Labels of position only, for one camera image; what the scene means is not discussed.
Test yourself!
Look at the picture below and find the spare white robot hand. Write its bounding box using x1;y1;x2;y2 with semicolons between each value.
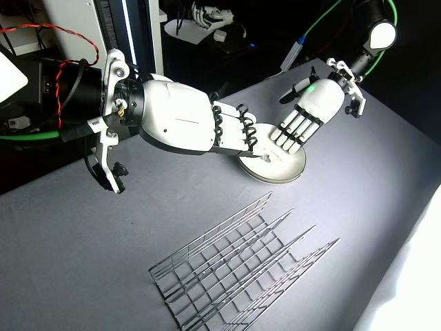
190;1;234;31

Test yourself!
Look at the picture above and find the green cable on arm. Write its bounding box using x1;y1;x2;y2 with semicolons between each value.
302;0;400;79
0;128;69;142

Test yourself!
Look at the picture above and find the white shelf with cables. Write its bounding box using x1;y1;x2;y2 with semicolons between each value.
0;0;49;56

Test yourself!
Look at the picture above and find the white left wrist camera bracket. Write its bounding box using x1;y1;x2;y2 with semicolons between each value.
325;57;368;119

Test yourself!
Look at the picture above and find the black device with blue light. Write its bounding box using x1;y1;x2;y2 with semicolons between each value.
223;37;263;54

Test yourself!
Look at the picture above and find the chrome wire dish rack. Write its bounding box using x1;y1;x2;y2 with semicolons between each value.
148;191;341;331

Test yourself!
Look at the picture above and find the white robot column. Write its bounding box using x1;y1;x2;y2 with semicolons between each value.
44;0;165;75

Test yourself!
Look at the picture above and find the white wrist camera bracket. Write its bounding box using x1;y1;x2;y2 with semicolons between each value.
84;48;144;194
325;57;368;119

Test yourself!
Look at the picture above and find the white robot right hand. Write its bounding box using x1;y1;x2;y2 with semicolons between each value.
137;72;263;159

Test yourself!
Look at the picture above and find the red and black twisted wire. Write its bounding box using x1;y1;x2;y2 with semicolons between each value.
0;23;101;130

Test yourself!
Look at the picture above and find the white sheet under spare hand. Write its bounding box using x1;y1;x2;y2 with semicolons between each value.
163;19;221;46

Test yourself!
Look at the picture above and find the thin white cable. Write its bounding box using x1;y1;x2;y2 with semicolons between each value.
264;67;285;81

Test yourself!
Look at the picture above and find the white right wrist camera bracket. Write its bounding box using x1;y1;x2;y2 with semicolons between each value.
84;48;144;194

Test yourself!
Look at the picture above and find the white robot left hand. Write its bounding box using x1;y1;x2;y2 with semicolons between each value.
270;65;347;156

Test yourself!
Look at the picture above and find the green cable on right arm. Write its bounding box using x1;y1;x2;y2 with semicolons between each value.
0;128;69;142

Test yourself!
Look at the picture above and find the green cable on left arm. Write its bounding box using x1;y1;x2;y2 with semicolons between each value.
302;0;400;79

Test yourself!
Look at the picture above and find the grey adapter with blue plug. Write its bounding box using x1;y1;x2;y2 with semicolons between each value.
280;34;308;72

